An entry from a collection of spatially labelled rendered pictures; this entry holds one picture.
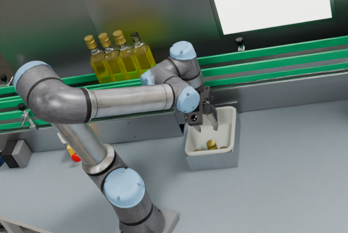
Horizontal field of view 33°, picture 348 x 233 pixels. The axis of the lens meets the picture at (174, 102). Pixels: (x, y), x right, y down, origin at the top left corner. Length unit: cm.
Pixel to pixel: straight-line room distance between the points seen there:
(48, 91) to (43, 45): 95
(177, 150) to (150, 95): 58
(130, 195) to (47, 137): 71
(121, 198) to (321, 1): 99
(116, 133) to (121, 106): 68
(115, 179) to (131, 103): 29
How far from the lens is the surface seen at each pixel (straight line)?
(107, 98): 156
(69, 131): 171
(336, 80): 213
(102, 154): 181
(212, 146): 205
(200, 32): 222
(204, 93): 195
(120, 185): 177
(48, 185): 230
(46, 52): 248
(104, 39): 214
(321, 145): 205
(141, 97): 161
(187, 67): 181
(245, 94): 216
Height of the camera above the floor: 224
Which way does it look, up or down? 39 degrees down
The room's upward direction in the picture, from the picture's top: 21 degrees counter-clockwise
